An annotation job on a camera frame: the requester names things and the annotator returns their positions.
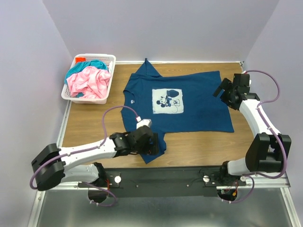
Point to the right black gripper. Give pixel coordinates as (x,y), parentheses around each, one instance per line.
(226,84)

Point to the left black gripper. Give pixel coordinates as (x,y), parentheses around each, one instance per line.
(151,149)

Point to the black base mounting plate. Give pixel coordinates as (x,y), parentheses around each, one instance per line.
(168,181)

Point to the orange cloth in basket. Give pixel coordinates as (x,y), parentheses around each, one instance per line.
(80,59)

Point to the dark blue t shirt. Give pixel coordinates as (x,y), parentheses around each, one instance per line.
(174,104)

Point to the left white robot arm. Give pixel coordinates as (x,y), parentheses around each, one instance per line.
(54,165)

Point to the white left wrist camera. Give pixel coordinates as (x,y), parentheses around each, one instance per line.
(143,122)

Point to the pink t shirt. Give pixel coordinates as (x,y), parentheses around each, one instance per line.
(89,83)

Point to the aluminium frame rail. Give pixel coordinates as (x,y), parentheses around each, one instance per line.
(262,202)

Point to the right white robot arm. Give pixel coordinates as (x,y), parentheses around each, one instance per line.
(268,152)

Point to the teal t shirt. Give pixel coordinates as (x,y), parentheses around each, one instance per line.
(81,65)

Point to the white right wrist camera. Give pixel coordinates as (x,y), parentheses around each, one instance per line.
(245,79)

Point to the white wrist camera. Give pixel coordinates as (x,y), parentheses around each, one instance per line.
(245,79)
(143,122)

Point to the white plastic laundry basket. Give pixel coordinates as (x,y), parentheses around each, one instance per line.
(109,60)

